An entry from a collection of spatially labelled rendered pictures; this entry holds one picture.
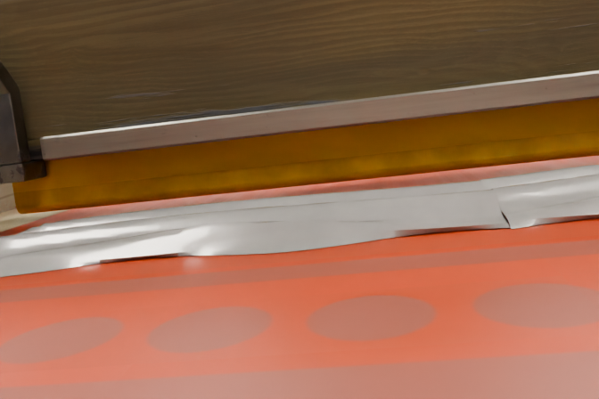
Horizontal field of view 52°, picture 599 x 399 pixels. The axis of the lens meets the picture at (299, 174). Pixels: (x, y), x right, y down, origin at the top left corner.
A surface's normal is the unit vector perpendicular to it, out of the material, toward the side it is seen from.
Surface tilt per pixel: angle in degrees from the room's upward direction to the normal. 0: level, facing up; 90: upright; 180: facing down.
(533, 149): 90
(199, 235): 40
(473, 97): 90
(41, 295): 0
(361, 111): 90
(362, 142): 90
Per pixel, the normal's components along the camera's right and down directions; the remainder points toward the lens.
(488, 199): -0.15, -0.69
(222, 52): -0.12, 0.11
